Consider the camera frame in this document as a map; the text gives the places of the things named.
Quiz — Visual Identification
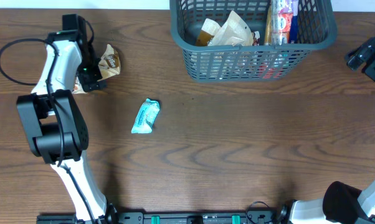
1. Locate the grey plastic basket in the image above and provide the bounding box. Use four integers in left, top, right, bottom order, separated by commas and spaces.
169, 0, 337, 82

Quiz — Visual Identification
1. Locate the teal wet wipes pack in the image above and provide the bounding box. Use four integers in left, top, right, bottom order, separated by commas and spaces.
131, 98, 160, 134

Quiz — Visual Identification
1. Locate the tissue pack multipack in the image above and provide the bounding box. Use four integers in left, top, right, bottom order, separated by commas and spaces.
270, 0, 298, 45

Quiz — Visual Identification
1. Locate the orange capped snack tube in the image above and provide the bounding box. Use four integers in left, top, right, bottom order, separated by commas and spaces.
258, 6, 285, 79

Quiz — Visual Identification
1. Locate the beige nut snack bag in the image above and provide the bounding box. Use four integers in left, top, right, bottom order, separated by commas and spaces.
194, 17, 260, 69

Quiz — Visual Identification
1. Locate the beige brown nut bag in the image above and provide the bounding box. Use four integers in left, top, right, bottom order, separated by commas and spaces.
207, 11, 254, 46

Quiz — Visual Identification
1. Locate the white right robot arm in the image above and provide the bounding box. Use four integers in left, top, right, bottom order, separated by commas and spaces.
275, 37, 375, 224

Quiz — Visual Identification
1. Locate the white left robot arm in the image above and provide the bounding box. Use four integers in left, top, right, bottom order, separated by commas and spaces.
16, 29, 118, 223

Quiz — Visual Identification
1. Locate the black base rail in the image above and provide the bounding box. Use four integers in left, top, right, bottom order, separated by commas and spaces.
36, 210, 288, 224

